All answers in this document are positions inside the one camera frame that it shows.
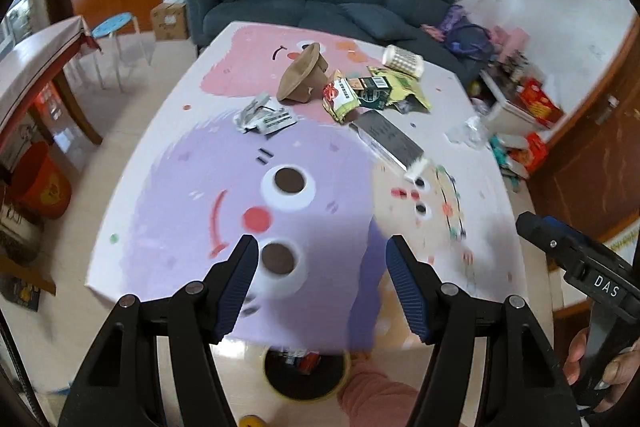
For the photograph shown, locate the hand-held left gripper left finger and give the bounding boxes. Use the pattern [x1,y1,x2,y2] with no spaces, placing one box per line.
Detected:
[59,234,260,427]

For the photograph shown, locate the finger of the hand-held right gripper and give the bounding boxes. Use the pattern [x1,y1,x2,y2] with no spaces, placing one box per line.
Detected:
[516,212,587,276]
[542,216,627,266]

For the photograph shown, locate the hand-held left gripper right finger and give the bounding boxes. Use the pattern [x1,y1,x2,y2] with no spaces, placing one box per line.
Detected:
[385,234,583,427]

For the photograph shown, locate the dark bin with yellow rim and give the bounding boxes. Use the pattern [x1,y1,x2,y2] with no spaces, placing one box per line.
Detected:
[261,347,352,403]

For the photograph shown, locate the yellow-green snack packet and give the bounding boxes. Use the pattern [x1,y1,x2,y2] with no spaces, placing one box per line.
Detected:
[367,66,432,112]

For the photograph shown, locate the person's right hand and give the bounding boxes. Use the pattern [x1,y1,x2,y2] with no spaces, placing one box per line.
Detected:
[564,328,640,413]

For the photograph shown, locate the child's drawing sheet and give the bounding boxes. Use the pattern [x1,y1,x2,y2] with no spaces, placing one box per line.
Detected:
[597,227,640,254]

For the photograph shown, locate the small red gift box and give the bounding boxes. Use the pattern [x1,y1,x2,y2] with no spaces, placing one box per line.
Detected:
[510,133,548,178]

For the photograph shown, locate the wooden door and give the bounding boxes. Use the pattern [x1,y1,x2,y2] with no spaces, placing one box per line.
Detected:
[527,14,640,243]

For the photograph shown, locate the person's pink trouser leg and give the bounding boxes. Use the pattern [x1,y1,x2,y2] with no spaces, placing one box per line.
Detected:
[337,357,421,427]

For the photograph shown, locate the clear plastic bag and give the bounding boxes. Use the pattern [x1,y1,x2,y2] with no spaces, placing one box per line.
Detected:
[445,116,493,148]

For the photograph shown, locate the white low cabinet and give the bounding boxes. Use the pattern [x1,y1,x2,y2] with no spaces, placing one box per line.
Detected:
[480,72,566,132]

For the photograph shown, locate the large red gift box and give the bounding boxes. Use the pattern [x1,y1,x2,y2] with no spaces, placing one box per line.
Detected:
[517,78,563,128]

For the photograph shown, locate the cartoon tablecloth table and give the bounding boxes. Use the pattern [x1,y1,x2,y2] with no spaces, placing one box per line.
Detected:
[87,22,528,353]

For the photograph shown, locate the long grey box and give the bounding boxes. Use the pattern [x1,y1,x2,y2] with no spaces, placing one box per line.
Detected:
[348,109,431,182]

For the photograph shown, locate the crumpled silver wrapper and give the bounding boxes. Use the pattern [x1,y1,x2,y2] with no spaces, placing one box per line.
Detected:
[234,93,271,132]

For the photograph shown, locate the pink gift boxes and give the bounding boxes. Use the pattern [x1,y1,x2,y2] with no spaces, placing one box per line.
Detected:
[492,26,528,58]

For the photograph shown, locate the green white snack packet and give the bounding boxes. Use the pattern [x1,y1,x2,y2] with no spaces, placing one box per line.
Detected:
[321,71,361,124]

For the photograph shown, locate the dark printed box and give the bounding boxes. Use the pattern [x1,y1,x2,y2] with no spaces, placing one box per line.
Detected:
[0,274,56,312]

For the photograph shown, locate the purple backpack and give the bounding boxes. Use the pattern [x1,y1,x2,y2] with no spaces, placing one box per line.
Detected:
[437,5,493,58]

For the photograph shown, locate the red bucket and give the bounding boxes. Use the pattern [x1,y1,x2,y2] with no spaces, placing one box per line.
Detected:
[10,141,72,220]

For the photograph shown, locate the checkered paper cup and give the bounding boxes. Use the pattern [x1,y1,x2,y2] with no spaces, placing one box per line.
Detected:
[382,45,426,78]

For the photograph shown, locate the cardboard box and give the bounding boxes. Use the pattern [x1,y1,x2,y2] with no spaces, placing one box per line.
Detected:
[151,2,190,42]

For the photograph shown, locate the blue round stool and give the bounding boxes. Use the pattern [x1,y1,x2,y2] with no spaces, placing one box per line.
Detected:
[91,13,153,92]

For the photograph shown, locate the dining table with white cloth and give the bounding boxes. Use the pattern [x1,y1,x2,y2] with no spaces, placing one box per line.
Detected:
[0,16,103,158]

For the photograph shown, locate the white cable packet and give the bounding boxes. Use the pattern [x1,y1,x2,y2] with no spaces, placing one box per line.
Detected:
[255,107,297,136]

